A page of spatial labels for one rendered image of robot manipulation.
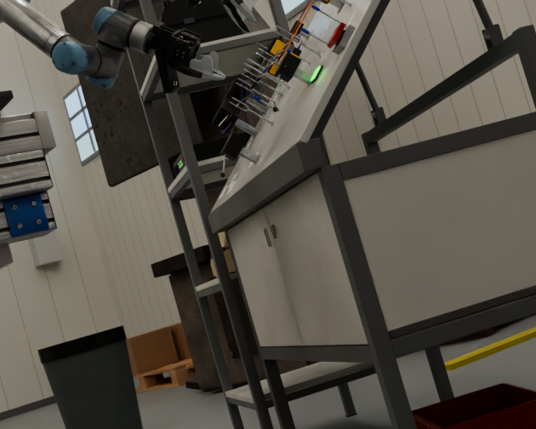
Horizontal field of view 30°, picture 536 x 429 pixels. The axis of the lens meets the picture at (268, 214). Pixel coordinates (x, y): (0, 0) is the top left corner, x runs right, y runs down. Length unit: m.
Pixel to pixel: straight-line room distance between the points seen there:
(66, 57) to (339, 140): 5.17
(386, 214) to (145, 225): 8.40
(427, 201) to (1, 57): 9.99
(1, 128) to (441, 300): 1.05
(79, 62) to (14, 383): 8.92
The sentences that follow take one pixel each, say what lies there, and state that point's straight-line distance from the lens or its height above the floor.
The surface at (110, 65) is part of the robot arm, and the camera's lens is 2.53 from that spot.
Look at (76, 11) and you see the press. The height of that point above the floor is 2.64.
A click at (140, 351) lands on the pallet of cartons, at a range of 8.82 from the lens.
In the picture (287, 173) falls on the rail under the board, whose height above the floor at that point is 0.82.
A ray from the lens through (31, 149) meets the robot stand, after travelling 2.30.
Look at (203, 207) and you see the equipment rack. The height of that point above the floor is 0.90.
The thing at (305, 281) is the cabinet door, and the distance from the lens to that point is 2.50.
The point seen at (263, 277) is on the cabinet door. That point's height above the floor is 0.61.
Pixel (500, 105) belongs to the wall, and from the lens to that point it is 6.25.
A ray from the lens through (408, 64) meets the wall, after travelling 6.78.
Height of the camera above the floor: 0.59
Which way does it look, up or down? 4 degrees up
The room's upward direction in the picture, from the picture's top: 16 degrees counter-clockwise
